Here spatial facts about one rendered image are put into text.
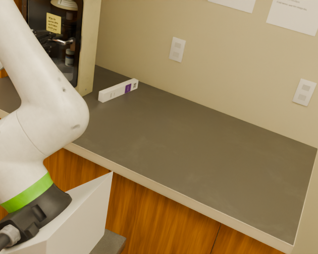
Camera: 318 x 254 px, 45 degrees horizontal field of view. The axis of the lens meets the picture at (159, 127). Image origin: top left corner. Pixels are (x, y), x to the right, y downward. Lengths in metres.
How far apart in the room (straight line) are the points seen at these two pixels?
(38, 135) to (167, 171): 0.64
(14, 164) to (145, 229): 0.75
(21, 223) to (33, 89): 0.29
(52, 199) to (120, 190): 0.59
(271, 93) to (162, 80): 0.56
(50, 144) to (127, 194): 0.64
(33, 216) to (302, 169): 1.12
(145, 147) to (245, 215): 0.47
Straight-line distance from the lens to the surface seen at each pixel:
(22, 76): 0.89
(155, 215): 1.46
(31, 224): 0.90
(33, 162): 0.91
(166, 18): 1.93
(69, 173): 1.59
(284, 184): 1.53
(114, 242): 1.11
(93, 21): 1.69
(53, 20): 1.73
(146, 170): 1.37
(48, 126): 0.86
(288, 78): 1.81
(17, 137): 0.88
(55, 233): 0.82
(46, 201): 0.91
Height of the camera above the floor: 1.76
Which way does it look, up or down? 30 degrees down
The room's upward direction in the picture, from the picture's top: 12 degrees clockwise
